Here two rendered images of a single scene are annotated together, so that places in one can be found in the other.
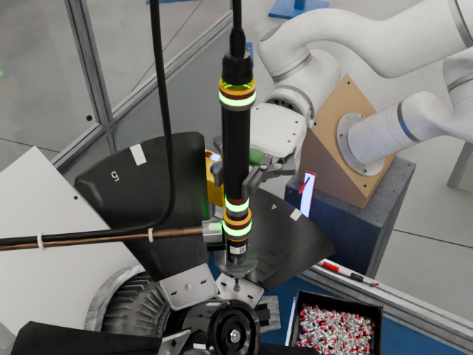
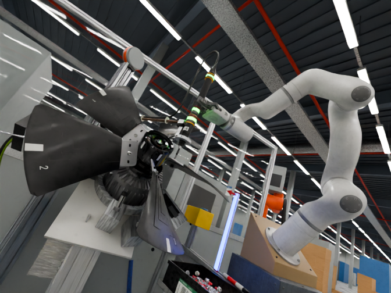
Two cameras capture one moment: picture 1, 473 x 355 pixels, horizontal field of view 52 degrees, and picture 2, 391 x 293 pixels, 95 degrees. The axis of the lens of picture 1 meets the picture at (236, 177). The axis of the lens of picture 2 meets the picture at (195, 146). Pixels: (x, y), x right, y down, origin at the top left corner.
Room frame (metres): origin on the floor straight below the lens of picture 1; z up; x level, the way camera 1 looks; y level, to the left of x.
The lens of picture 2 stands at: (-0.03, -0.49, 1.03)
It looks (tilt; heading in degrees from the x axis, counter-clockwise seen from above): 19 degrees up; 39
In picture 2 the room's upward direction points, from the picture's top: 22 degrees clockwise
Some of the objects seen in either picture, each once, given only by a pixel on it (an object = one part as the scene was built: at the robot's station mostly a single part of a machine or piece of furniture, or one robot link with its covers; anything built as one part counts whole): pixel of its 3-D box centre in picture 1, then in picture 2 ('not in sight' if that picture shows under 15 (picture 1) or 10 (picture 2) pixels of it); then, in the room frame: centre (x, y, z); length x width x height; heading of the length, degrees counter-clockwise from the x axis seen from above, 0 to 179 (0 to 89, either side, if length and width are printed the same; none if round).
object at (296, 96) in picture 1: (287, 113); (227, 121); (0.63, -0.08, 1.49); 0.09 x 0.03 x 0.08; 61
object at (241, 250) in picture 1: (237, 177); (199, 102); (0.48, 0.00, 1.49); 0.04 x 0.04 x 0.46
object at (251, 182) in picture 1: (262, 179); (205, 102); (0.48, -0.04, 1.49); 0.07 x 0.03 x 0.03; 151
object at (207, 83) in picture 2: (237, 163); (201, 97); (0.48, 0.00, 1.52); 0.03 x 0.03 x 0.21
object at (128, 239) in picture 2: not in sight; (134, 231); (0.46, 0.02, 0.91); 0.12 x 0.08 x 0.12; 61
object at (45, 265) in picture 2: not in sight; (60, 240); (0.45, 0.40, 0.73); 0.15 x 0.09 x 0.22; 61
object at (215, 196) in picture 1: (206, 176); (197, 217); (0.94, 0.08, 1.02); 0.16 x 0.10 x 0.11; 61
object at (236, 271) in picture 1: (231, 244); (184, 131); (0.48, 0.01, 1.33); 0.09 x 0.07 x 0.10; 96
